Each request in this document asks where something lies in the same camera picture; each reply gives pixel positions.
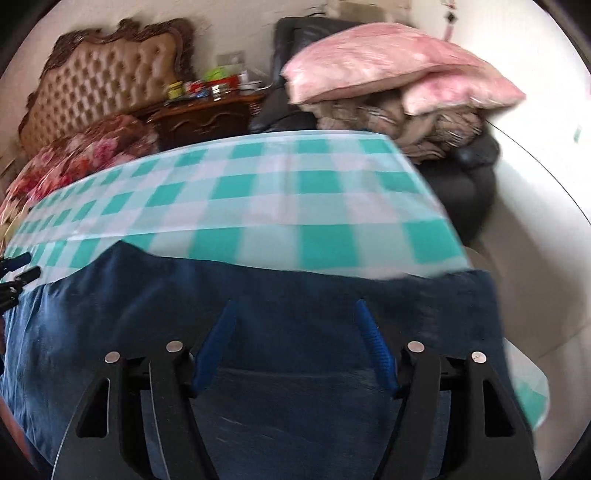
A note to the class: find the tufted carved wooden headboard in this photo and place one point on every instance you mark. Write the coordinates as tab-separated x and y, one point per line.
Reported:
106	78

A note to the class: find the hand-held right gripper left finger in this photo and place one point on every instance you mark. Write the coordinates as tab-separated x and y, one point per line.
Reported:
217	341

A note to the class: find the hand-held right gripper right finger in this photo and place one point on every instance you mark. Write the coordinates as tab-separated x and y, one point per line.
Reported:
375	346

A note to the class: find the yellow jar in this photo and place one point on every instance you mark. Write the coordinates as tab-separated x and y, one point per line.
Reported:
174	89

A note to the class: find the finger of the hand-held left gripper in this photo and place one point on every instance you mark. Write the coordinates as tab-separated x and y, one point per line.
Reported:
18	261
25	277

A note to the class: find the plaid quilt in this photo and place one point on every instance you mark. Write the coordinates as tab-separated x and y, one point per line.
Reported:
360	117

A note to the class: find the large pink pillow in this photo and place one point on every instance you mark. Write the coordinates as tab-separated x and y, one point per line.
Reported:
369	64

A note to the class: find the green checked bed sheet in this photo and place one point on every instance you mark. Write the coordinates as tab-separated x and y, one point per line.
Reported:
258	194

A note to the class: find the blue velvet pants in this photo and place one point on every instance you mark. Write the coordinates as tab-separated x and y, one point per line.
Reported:
295	304

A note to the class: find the red packet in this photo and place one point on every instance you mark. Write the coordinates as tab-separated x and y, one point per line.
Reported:
196	86

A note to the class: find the red floral blanket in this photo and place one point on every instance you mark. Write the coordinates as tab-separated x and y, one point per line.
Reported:
78	152

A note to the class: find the small pink pillow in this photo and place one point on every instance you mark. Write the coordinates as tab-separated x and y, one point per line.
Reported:
461	92

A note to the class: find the dark wooden nightstand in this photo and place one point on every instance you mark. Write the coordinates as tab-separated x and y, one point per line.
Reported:
203	120

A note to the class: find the wall socket plate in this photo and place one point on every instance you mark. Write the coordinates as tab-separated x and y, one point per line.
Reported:
231	58

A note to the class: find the green plastic bag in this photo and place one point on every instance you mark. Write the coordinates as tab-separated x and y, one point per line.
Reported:
219	73

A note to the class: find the black leather armchair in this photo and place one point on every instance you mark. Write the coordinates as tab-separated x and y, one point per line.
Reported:
457	184

